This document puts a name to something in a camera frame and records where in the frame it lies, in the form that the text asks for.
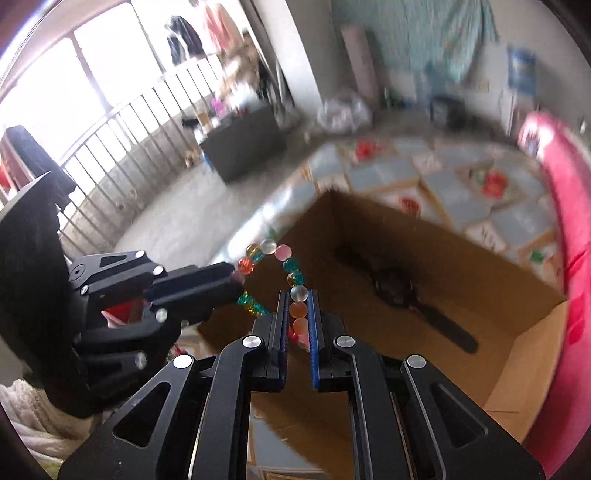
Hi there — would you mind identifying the black cabinet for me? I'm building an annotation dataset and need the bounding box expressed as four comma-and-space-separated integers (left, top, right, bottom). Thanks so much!
199, 104, 289, 183

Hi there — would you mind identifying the pale pink roll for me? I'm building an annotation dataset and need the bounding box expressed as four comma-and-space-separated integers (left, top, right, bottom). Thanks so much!
341, 25, 380, 112

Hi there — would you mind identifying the black wristwatch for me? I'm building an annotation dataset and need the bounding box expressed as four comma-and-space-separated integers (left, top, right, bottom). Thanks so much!
333, 247, 478, 355

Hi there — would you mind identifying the teal floral cloth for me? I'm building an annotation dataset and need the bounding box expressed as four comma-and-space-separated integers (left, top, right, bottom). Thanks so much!
332, 0, 499, 85

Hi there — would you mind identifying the dark hanging jacket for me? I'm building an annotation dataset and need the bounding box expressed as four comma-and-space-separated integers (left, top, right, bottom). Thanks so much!
166, 15, 205, 66

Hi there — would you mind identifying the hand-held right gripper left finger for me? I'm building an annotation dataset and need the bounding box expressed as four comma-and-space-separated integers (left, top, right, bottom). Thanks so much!
58, 290, 291, 480

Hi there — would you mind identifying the pink hanging garment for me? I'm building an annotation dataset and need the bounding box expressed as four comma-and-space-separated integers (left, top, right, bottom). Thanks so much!
203, 2, 242, 54

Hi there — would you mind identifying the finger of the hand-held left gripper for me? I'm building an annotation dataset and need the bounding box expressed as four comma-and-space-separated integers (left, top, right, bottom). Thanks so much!
68, 250, 237, 301
71, 284, 244, 372

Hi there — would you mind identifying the balcony railing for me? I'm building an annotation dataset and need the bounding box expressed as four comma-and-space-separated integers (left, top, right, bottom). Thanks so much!
55, 55, 236, 259

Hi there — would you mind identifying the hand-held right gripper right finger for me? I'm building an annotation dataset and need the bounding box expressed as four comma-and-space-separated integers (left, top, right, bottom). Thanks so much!
308, 290, 546, 480

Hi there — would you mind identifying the clear plastic bag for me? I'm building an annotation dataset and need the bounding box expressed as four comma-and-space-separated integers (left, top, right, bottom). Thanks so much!
318, 90, 373, 134

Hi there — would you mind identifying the small black box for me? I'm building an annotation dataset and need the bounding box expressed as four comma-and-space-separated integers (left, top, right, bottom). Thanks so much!
431, 95, 467, 131

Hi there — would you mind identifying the multicoloured glass bead bracelet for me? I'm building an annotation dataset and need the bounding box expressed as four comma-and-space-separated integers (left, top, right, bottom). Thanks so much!
233, 237, 311, 352

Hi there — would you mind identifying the pink blanket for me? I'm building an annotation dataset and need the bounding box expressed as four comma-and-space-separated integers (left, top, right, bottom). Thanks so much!
517, 111, 591, 480

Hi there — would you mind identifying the black garment on railing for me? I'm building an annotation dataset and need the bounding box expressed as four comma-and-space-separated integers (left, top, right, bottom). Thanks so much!
0, 124, 77, 206

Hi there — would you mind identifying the brown cardboard box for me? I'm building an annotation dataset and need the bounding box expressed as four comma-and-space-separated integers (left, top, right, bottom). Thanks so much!
198, 189, 568, 455

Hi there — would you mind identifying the fluffy white blanket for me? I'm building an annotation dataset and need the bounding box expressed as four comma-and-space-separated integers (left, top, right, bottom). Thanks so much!
0, 378, 86, 468

